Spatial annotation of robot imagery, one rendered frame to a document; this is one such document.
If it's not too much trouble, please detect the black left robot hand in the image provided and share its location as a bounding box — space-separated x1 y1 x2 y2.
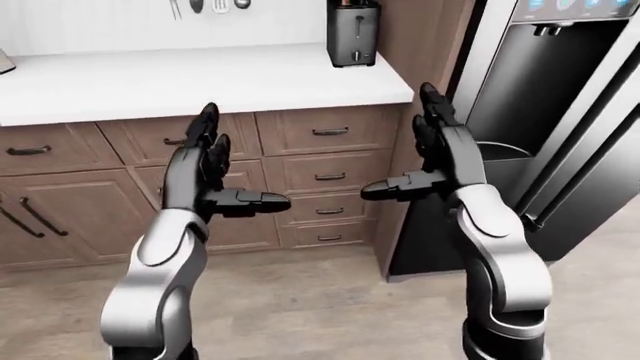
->
162 101 292 219

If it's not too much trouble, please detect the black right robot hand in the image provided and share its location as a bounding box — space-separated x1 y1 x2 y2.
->
360 81 488 202

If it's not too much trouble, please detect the black metal toaster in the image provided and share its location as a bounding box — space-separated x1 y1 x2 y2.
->
326 0 380 69

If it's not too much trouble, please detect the brown wooden base cabinet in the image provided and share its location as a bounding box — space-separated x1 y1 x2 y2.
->
0 103 407 289

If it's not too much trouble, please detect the black stainless steel refrigerator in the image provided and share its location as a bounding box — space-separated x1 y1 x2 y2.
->
388 0 640 282

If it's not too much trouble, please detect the tall brown wooden side panel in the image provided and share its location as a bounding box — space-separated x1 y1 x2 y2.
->
368 0 477 281

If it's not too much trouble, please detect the black refrigerator door handle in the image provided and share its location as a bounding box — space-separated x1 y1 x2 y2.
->
521 21 640 231

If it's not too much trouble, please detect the long black cabinet door handle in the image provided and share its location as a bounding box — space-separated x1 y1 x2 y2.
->
0 204 45 239
18 197 69 237

